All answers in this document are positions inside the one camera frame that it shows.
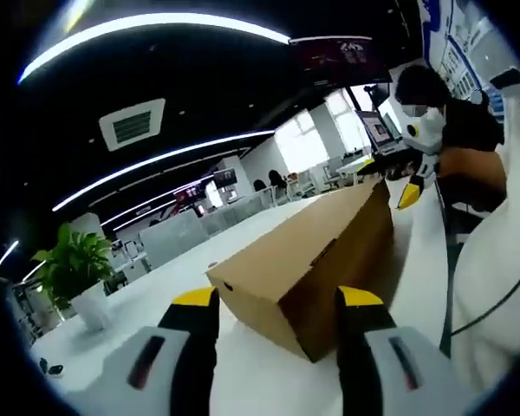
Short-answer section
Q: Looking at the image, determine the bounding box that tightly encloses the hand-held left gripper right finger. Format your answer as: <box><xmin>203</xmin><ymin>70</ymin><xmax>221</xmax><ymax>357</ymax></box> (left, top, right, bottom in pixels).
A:
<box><xmin>334</xmin><ymin>285</ymin><xmax>470</xmax><ymax>416</ymax></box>

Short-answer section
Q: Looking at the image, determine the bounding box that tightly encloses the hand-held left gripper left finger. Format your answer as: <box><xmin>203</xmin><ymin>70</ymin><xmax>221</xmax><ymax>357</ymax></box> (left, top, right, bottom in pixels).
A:
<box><xmin>66</xmin><ymin>285</ymin><xmax>222</xmax><ymax>416</ymax></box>

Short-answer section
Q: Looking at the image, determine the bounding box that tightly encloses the brown cardboard shoe box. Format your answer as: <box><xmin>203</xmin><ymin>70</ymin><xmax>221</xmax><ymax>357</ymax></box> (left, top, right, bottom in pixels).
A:
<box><xmin>205</xmin><ymin>178</ymin><xmax>394</xmax><ymax>364</ymax></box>

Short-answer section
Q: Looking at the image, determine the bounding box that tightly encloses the desk monitor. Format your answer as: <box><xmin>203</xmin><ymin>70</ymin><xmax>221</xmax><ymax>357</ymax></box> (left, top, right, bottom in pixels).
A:
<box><xmin>355</xmin><ymin>110</ymin><xmax>395</xmax><ymax>152</ymax></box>

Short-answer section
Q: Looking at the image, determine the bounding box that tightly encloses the white desk partition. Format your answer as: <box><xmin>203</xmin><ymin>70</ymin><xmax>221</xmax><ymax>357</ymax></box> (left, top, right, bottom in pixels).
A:
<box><xmin>138</xmin><ymin>211</ymin><xmax>211</xmax><ymax>272</ymax></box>

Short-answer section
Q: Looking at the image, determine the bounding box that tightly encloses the white chest device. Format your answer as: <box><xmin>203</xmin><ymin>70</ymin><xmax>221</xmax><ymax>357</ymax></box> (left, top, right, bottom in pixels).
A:
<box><xmin>487</xmin><ymin>62</ymin><xmax>520</xmax><ymax>131</ymax></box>

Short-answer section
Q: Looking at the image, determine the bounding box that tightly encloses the green plant in white pot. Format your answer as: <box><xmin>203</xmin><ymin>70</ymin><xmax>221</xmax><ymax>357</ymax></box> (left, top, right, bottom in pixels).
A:
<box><xmin>30</xmin><ymin>223</ymin><xmax>116</xmax><ymax>332</ymax></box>

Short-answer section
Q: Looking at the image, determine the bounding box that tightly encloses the hanging dark display screen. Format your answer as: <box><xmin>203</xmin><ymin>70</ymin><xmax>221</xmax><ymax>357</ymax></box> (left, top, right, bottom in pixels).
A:
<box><xmin>288</xmin><ymin>36</ymin><xmax>393</xmax><ymax>87</ymax></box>

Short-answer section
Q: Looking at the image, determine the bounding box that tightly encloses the person's white shirt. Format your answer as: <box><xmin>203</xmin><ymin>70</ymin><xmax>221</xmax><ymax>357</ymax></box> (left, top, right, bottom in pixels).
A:
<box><xmin>448</xmin><ymin>129</ymin><xmax>520</xmax><ymax>391</ymax></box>

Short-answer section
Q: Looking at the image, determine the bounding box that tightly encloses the white ceiling light strip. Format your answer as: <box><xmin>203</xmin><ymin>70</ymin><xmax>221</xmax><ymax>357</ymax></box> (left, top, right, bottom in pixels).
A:
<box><xmin>51</xmin><ymin>129</ymin><xmax>275</xmax><ymax>212</ymax></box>
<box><xmin>17</xmin><ymin>11</ymin><xmax>292</xmax><ymax>84</ymax></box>

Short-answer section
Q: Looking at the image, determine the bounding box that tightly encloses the white ceiling air vent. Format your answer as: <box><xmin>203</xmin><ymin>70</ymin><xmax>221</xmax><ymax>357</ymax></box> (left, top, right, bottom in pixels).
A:
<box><xmin>98</xmin><ymin>98</ymin><xmax>166</xmax><ymax>153</ymax></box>

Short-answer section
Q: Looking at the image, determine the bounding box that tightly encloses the blue white wall board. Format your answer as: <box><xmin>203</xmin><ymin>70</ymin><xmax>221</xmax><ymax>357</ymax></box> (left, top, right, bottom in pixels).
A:
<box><xmin>417</xmin><ymin>0</ymin><xmax>506</xmax><ymax>99</ymax></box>

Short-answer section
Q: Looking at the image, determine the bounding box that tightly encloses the wall display screen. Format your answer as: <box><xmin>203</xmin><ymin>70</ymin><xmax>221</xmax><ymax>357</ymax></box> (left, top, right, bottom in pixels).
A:
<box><xmin>174</xmin><ymin>186</ymin><xmax>205</xmax><ymax>209</ymax></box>
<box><xmin>213</xmin><ymin>168</ymin><xmax>238</xmax><ymax>188</ymax></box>

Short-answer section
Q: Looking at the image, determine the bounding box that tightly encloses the black device cable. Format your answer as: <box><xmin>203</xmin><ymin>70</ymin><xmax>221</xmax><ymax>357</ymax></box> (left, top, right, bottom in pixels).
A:
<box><xmin>450</xmin><ymin>257</ymin><xmax>520</xmax><ymax>338</ymax></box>

